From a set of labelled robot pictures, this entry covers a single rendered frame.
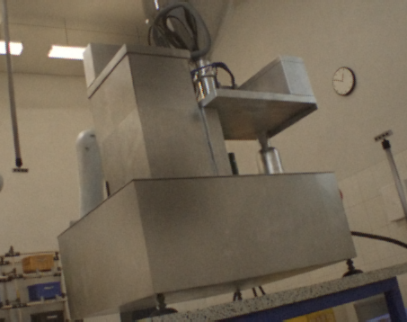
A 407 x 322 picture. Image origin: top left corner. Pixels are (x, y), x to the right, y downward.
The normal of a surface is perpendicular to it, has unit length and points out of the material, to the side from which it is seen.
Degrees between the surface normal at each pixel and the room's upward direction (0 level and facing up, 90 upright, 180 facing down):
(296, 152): 90
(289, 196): 90
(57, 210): 90
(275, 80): 90
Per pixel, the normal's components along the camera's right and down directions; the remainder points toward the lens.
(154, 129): 0.51, -0.36
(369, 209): -0.83, 0.01
